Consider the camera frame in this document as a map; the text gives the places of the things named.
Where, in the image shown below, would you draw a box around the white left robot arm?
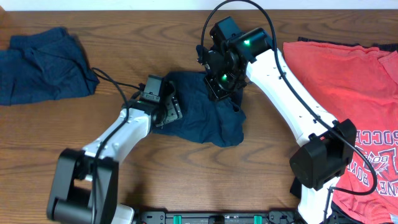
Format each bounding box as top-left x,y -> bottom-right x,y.
47,75 -> 182,224

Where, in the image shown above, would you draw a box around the folded navy cloth left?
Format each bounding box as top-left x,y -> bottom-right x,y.
1,27 -> 100,106

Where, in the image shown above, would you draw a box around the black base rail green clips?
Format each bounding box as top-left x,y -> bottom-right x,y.
133,211 -> 305,224

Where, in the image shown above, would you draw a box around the black garment under pile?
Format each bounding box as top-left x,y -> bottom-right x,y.
297,37 -> 397,52

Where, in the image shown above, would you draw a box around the red printed t-shirt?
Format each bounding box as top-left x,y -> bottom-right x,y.
283,41 -> 397,223

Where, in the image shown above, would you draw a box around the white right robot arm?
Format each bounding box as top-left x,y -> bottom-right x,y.
199,17 -> 356,223

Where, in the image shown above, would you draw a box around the navy blue shorts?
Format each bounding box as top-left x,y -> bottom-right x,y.
152,71 -> 246,147

